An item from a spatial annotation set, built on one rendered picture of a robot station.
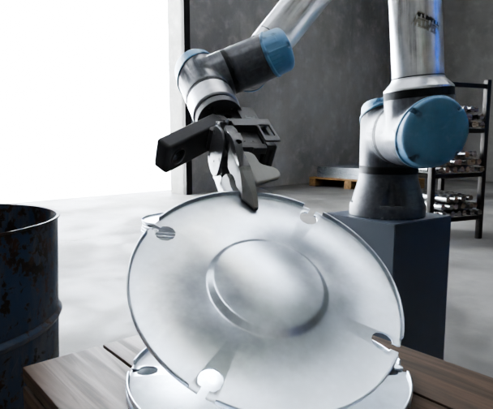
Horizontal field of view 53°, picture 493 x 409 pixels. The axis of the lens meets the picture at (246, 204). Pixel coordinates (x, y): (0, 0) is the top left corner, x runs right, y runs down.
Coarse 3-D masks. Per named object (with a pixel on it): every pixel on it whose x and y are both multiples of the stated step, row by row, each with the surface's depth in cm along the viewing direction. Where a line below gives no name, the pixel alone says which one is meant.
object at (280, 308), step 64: (192, 256) 53; (256, 256) 54; (320, 256) 57; (192, 320) 47; (256, 320) 48; (320, 320) 50; (384, 320) 51; (192, 384) 42; (256, 384) 43; (320, 384) 44
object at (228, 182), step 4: (224, 176) 66; (228, 176) 65; (232, 176) 65; (224, 180) 67; (228, 180) 65; (232, 180) 65; (224, 184) 67; (228, 184) 65; (232, 184) 65; (224, 188) 67; (228, 188) 65; (232, 188) 64; (236, 188) 64; (256, 188) 67; (260, 188) 67; (268, 192) 67
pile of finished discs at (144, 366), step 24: (144, 360) 54; (144, 384) 49; (168, 384) 49; (216, 384) 49; (384, 384) 49; (408, 384) 49; (144, 408) 45; (168, 408) 45; (192, 408) 45; (216, 408) 45; (360, 408) 45; (384, 408) 45; (408, 408) 45
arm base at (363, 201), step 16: (368, 176) 97; (384, 176) 95; (400, 176) 95; (416, 176) 97; (368, 192) 97; (384, 192) 95; (400, 192) 95; (416, 192) 96; (352, 208) 100; (368, 208) 96; (384, 208) 94; (400, 208) 94; (416, 208) 95
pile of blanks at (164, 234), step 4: (144, 224) 151; (144, 228) 156; (148, 228) 149; (152, 228) 151; (156, 228) 147; (164, 228) 145; (168, 228) 145; (156, 232) 147; (160, 232) 146; (164, 232) 149; (168, 232) 145; (172, 232) 145; (156, 236) 147; (160, 236) 146; (164, 236) 145; (168, 236) 145; (172, 236) 145
